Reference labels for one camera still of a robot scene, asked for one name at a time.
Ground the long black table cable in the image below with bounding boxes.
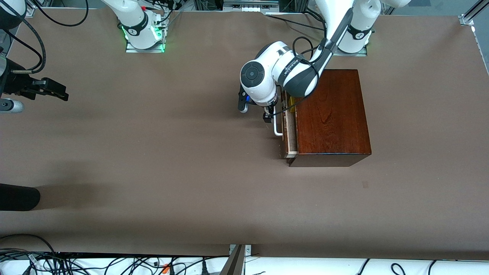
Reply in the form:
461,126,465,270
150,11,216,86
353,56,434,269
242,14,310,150
266,13,325,32

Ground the black arched floor cable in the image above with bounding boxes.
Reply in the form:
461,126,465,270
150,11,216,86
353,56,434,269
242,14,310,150
0,234,58,254

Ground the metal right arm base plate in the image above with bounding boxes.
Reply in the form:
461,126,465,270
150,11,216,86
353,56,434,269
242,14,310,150
125,38,165,53

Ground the black cylindrical object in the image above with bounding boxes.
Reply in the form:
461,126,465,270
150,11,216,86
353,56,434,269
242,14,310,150
0,183,41,211

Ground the thin black hanging cable loop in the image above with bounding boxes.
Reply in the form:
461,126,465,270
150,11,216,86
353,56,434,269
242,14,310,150
34,0,89,28

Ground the grey metal mounting bracket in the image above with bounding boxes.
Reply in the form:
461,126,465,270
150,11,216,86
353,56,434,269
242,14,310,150
220,244,253,275

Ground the curved black table cable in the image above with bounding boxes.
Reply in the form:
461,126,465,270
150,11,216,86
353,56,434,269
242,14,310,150
302,10,326,29

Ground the dark brown wooden cabinet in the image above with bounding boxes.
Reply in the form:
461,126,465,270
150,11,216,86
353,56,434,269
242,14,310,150
287,69,372,167

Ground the wooden drawer with white handle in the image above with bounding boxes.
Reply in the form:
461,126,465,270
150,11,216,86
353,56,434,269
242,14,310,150
273,90,298,159

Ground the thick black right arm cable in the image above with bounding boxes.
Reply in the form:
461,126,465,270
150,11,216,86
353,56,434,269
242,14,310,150
0,0,47,73

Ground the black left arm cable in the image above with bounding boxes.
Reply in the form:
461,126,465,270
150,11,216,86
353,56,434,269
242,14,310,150
267,36,325,117

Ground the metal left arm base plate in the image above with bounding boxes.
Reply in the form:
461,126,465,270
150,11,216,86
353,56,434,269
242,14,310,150
335,44,368,57

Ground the grey power strip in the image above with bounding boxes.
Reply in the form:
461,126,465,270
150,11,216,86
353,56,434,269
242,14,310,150
223,0,279,12

